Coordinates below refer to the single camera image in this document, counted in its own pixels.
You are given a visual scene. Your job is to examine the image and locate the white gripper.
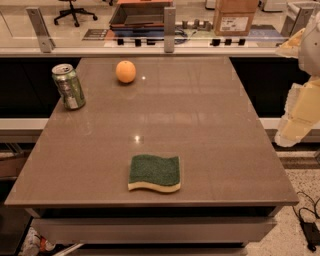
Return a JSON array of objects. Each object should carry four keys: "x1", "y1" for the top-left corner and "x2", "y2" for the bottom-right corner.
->
[{"x1": 274, "y1": 12, "x2": 320, "y2": 147}]

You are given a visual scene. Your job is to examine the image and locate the green and yellow sponge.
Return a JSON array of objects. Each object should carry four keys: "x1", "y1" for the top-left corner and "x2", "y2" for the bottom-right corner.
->
[{"x1": 128, "y1": 154, "x2": 181, "y2": 193}]

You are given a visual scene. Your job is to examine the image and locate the cardboard box with label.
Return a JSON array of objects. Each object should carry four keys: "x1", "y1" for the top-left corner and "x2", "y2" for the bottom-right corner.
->
[{"x1": 213, "y1": 0, "x2": 259, "y2": 36}]

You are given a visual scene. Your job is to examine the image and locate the orange fruit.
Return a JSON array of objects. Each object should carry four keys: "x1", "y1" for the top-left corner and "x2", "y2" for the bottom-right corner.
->
[{"x1": 116, "y1": 60, "x2": 136, "y2": 83}]

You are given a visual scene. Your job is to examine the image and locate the orange and grey tray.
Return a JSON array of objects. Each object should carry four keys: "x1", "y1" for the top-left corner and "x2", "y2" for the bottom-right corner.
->
[{"x1": 109, "y1": 0, "x2": 173, "y2": 28}]

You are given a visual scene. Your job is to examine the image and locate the green soda can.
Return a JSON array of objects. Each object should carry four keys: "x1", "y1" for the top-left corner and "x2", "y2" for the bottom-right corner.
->
[{"x1": 52, "y1": 63, "x2": 86, "y2": 110}]

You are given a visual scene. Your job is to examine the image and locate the black office chair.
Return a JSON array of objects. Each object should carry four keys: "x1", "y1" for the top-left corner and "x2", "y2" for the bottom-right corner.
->
[{"x1": 54, "y1": 0, "x2": 98, "y2": 27}]

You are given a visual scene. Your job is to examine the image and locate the right metal railing post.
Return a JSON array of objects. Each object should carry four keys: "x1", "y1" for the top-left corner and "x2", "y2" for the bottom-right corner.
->
[{"x1": 281, "y1": 7, "x2": 313, "y2": 37}]

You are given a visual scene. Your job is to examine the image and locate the metal railing post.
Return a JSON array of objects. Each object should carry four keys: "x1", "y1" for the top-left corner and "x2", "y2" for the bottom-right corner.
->
[
  {"x1": 164, "y1": 6, "x2": 176, "y2": 53},
  {"x1": 26, "y1": 7, "x2": 55, "y2": 53},
  {"x1": 281, "y1": 7, "x2": 313, "y2": 37}
]

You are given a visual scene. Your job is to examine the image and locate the black power adapter with cable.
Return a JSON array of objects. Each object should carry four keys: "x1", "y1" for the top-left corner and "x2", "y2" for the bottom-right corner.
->
[{"x1": 292, "y1": 191, "x2": 320, "y2": 253}]

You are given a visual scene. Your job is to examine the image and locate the middle metal railing post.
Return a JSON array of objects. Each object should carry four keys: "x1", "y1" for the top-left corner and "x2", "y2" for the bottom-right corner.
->
[{"x1": 164, "y1": 6, "x2": 176, "y2": 53}]

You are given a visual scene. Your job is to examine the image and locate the left metal railing post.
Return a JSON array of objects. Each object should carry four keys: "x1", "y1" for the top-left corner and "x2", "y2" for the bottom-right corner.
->
[{"x1": 26, "y1": 7, "x2": 55, "y2": 53}]

